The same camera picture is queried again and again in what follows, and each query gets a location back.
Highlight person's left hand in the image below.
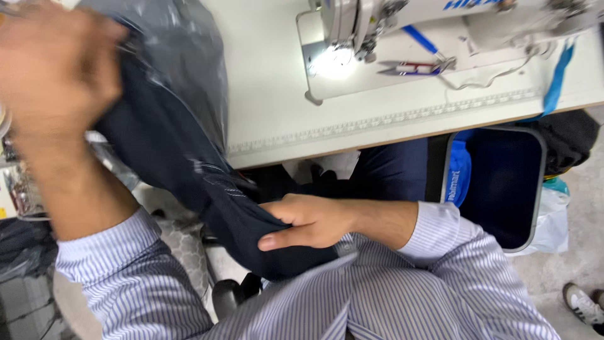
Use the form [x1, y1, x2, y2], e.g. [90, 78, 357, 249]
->
[0, 2, 129, 156]

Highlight person's right hand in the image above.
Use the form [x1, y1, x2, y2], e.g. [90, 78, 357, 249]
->
[257, 194, 360, 252]

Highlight dark navy garment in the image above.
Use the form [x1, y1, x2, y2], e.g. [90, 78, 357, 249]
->
[94, 42, 340, 281]

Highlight person's striped shirt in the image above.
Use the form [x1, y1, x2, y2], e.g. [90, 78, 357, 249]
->
[54, 201, 562, 340]

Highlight black chair part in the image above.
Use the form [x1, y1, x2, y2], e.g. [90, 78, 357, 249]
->
[211, 273, 262, 322]

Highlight person's navy trousers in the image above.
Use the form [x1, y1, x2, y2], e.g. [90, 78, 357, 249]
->
[349, 137, 430, 203]

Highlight clear plastic bag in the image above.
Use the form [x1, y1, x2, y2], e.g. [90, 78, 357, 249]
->
[78, 0, 229, 154]

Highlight white measuring tape strip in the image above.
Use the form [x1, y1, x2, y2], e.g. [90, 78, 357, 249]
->
[228, 87, 543, 156]

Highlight black plastic bag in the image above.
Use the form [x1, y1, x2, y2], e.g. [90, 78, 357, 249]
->
[0, 218, 59, 284]

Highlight thread snips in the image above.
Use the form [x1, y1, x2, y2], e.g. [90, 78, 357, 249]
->
[377, 59, 456, 77]

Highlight grey bin with blue bag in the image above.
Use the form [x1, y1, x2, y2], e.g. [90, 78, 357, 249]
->
[440, 127, 547, 254]

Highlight white plastic bag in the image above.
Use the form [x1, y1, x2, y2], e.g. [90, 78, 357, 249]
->
[512, 186, 572, 257]

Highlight white industrial sewing machine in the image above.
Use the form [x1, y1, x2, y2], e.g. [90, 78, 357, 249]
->
[296, 0, 604, 105]

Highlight blue ribbon strip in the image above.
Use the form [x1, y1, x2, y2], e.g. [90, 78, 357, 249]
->
[519, 40, 576, 122]

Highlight blue handled screwdriver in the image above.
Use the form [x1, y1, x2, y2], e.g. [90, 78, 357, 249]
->
[402, 25, 446, 62]

